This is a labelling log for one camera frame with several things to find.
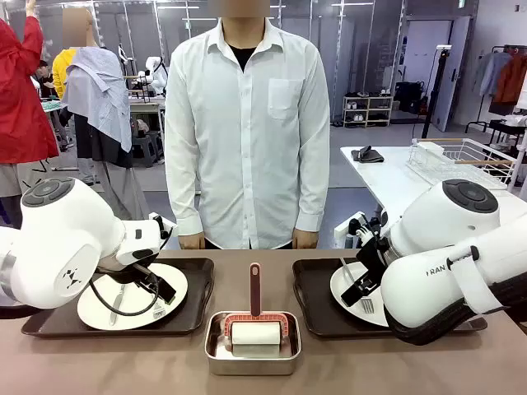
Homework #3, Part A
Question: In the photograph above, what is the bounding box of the red handled paint roller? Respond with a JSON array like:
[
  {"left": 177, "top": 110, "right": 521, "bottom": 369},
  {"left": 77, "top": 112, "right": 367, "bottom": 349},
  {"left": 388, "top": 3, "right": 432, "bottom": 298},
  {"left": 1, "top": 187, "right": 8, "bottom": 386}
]
[{"left": 223, "top": 262, "right": 288, "bottom": 347}]

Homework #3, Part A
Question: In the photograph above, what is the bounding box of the white shoe shelf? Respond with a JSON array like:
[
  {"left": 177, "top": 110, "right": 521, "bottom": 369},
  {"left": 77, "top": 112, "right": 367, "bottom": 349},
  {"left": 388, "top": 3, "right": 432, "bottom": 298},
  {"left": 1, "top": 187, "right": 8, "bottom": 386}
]
[{"left": 342, "top": 95, "right": 394, "bottom": 128}]

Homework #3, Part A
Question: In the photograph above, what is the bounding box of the white wire dish rack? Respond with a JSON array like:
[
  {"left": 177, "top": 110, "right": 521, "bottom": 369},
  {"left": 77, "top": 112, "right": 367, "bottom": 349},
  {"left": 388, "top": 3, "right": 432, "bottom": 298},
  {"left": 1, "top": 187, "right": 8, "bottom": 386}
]
[{"left": 406, "top": 137, "right": 518, "bottom": 191}]

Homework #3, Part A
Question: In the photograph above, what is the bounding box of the silver fork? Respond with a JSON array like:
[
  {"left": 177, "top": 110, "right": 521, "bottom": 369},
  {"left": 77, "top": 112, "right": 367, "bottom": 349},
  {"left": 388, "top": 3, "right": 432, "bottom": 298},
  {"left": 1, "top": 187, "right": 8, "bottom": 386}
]
[{"left": 339, "top": 257, "right": 375, "bottom": 314}]

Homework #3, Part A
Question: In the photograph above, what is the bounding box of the person's right forearm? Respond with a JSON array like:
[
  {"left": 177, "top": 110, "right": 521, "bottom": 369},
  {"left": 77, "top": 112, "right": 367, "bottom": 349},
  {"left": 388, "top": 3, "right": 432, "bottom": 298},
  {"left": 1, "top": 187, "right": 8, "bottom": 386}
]
[{"left": 166, "top": 156, "right": 207, "bottom": 238}]

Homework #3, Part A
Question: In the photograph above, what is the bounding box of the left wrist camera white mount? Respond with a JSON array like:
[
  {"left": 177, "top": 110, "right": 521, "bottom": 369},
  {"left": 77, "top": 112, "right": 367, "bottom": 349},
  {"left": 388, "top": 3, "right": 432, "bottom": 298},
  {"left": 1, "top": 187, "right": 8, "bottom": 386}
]
[{"left": 147, "top": 212, "right": 179, "bottom": 239}]

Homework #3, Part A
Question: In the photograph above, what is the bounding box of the black tripod stand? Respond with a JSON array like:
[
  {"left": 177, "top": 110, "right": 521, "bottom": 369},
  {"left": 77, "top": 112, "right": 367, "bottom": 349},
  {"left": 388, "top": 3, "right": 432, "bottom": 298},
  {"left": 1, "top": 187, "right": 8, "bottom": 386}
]
[{"left": 420, "top": 44, "right": 452, "bottom": 141}]

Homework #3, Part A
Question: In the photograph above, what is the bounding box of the black bag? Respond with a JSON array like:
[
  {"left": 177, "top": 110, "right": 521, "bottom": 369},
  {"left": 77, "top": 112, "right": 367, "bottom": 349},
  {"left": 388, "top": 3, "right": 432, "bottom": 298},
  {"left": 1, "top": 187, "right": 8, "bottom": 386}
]
[{"left": 394, "top": 81, "right": 427, "bottom": 114}]

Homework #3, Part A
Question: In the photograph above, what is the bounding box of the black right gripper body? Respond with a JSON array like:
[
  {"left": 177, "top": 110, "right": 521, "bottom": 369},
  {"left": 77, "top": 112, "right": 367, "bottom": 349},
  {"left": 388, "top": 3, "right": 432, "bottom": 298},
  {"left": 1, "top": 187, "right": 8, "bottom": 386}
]
[{"left": 355, "top": 235, "right": 393, "bottom": 286}]

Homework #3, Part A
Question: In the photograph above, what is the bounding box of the black right arm cable sleeve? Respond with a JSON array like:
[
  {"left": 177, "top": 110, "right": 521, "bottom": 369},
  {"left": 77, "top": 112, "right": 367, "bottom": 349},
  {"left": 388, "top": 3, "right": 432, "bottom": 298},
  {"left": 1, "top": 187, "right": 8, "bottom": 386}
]
[{"left": 386, "top": 271, "right": 527, "bottom": 346}]

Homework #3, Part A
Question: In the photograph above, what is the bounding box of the person in yellow top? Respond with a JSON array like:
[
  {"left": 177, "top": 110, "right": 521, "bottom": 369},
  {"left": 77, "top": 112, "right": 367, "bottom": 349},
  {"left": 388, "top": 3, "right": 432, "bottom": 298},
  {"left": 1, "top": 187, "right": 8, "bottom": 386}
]
[{"left": 52, "top": 49, "right": 77, "bottom": 100}]

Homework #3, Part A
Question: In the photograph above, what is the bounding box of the hanging orange jacket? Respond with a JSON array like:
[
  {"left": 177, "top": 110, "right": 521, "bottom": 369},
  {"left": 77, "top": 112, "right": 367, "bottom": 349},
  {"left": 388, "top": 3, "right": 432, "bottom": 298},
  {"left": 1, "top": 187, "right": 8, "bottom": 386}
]
[{"left": 492, "top": 52, "right": 527, "bottom": 105}]

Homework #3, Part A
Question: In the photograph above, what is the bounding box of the black left arm cable sleeve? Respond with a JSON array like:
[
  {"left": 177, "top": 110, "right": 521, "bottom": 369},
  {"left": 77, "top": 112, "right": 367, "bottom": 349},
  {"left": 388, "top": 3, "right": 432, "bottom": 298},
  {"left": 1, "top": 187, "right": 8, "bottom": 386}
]
[{"left": 0, "top": 303, "right": 47, "bottom": 320}]

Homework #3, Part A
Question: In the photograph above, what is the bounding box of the white round plate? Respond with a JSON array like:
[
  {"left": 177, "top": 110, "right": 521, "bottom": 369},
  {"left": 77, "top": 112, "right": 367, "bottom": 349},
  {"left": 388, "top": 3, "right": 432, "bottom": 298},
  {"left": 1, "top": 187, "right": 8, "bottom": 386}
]
[
  {"left": 77, "top": 263, "right": 189, "bottom": 332},
  {"left": 329, "top": 261, "right": 390, "bottom": 328}
]

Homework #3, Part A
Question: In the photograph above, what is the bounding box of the dark folded cloth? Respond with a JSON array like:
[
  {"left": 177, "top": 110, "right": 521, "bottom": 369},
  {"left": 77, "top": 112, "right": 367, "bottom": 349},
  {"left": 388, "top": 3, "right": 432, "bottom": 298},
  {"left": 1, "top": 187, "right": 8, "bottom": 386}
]
[{"left": 352, "top": 146, "right": 385, "bottom": 164}]

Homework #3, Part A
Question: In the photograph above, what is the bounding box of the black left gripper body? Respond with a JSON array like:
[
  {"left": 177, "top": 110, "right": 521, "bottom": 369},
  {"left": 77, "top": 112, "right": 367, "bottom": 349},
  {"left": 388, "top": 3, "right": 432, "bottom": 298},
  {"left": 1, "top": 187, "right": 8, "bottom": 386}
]
[{"left": 97, "top": 262, "right": 161, "bottom": 291}]

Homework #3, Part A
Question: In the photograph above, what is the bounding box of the person's right hand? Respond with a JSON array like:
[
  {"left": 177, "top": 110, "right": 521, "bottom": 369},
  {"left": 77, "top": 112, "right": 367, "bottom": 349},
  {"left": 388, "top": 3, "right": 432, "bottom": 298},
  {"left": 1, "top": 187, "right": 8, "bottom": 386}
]
[{"left": 178, "top": 232, "right": 206, "bottom": 251}]

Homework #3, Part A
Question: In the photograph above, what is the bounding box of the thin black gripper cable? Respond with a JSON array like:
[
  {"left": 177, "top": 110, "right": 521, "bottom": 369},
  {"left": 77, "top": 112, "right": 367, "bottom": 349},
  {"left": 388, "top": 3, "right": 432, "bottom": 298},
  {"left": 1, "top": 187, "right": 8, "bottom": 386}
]
[{"left": 88, "top": 271, "right": 161, "bottom": 318}]

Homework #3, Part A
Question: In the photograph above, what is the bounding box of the dark brown serving tray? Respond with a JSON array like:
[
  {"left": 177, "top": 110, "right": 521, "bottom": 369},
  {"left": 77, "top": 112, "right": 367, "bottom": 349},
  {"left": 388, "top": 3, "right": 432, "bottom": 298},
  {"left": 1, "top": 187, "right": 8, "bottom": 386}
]
[
  {"left": 291, "top": 258, "right": 489, "bottom": 339},
  {"left": 21, "top": 257, "right": 216, "bottom": 339}
]

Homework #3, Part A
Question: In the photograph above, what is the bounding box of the white cable strap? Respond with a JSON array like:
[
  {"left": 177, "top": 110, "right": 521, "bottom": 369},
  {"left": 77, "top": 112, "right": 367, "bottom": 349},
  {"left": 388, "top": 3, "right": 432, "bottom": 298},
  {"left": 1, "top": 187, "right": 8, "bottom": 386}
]
[{"left": 446, "top": 245, "right": 515, "bottom": 316}]

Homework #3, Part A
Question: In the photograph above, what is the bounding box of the person's left forearm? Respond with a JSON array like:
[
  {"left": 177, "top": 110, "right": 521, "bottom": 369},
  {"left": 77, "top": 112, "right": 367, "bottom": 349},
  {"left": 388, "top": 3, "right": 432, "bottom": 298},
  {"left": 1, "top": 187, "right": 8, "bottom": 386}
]
[{"left": 294, "top": 151, "right": 331, "bottom": 234}]

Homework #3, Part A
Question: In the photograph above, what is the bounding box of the person in white shirt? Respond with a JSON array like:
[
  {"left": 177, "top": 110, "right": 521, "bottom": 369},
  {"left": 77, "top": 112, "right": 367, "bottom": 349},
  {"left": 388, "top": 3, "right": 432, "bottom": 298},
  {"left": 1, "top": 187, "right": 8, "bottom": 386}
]
[{"left": 164, "top": 0, "right": 331, "bottom": 251}]

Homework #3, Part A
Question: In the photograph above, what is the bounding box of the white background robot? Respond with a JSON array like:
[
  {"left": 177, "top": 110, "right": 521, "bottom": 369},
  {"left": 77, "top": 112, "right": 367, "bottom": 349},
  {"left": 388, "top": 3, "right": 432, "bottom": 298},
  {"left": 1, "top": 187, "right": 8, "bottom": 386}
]
[{"left": 139, "top": 55, "right": 170, "bottom": 94}]

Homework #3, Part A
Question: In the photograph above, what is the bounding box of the white side table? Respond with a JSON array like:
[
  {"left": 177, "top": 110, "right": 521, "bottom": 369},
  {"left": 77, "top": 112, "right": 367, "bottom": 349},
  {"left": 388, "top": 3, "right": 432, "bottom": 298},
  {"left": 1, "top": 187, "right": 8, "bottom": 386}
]
[{"left": 339, "top": 144, "right": 527, "bottom": 231}]

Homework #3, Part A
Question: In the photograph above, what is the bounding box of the person's left hand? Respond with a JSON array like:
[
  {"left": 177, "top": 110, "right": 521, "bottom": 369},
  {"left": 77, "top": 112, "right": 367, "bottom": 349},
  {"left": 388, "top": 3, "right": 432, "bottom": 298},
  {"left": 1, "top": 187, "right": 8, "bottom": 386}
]
[{"left": 292, "top": 230, "right": 319, "bottom": 250}]

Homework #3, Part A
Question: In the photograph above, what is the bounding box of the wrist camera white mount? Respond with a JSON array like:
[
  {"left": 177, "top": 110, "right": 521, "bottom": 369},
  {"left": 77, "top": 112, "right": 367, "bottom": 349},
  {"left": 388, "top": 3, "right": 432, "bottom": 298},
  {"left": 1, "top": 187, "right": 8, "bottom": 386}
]
[
  {"left": 147, "top": 212, "right": 179, "bottom": 239},
  {"left": 335, "top": 211, "right": 374, "bottom": 248}
]

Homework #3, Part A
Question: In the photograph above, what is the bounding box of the rectangular steel tray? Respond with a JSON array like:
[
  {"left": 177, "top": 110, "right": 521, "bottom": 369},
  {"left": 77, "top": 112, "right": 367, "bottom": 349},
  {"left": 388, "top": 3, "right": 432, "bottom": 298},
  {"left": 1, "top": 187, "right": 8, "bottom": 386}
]
[{"left": 204, "top": 311, "right": 302, "bottom": 377}]

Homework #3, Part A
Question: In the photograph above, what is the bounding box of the black rolling cart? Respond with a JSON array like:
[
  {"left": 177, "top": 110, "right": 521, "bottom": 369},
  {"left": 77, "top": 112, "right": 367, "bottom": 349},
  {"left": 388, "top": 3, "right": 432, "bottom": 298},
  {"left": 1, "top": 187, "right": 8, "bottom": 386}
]
[{"left": 464, "top": 118, "right": 527, "bottom": 145}]

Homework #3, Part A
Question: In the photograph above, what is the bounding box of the black arm cable sleeve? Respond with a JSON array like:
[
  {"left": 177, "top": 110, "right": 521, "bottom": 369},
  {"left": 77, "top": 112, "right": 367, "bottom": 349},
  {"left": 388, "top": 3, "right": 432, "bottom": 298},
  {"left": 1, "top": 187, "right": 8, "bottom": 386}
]
[
  {"left": 386, "top": 271, "right": 527, "bottom": 346},
  {"left": 0, "top": 303, "right": 47, "bottom": 320}
]

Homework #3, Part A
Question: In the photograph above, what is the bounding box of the hanging grey shirt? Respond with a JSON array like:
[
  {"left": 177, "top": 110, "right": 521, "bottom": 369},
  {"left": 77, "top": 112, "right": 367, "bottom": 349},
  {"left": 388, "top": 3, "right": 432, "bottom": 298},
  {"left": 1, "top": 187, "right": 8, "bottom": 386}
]
[{"left": 473, "top": 51, "right": 511, "bottom": 98}]

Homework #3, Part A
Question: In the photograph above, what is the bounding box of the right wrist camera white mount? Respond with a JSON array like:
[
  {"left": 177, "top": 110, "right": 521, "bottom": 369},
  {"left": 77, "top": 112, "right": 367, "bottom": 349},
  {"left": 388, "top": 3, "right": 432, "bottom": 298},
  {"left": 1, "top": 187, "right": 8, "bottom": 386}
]
[{"left": 335, "top": 211, "right": 374, "bottom": 248}]

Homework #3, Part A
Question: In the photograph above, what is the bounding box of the grey step stool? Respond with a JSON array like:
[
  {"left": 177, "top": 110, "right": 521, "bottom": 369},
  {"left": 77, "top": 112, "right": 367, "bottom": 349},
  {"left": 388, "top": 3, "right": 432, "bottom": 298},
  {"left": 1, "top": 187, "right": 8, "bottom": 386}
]
[{"left": 131, "top": 130, "right": 166, "bottom": 166}]

